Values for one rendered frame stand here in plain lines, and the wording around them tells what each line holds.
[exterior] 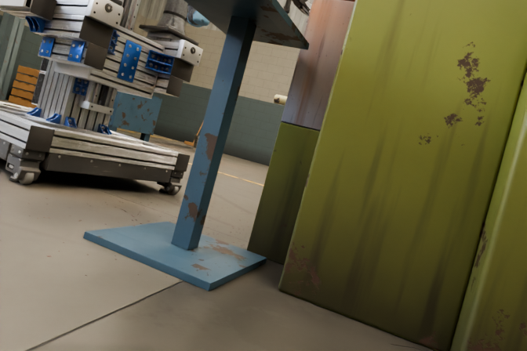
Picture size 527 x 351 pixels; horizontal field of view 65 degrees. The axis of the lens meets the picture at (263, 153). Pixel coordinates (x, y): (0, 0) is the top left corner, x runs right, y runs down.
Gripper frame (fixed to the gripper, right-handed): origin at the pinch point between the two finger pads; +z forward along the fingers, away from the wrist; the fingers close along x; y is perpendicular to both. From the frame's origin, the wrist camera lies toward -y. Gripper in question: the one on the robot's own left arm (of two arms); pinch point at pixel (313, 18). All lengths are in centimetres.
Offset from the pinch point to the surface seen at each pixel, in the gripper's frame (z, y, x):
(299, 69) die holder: 13, -39, -65
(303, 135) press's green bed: 29, -54, -68
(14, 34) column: -392, -208, 597
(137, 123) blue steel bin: -97, -149, 436
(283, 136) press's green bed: 25, -59, -65
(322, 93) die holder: 24, -40, -69
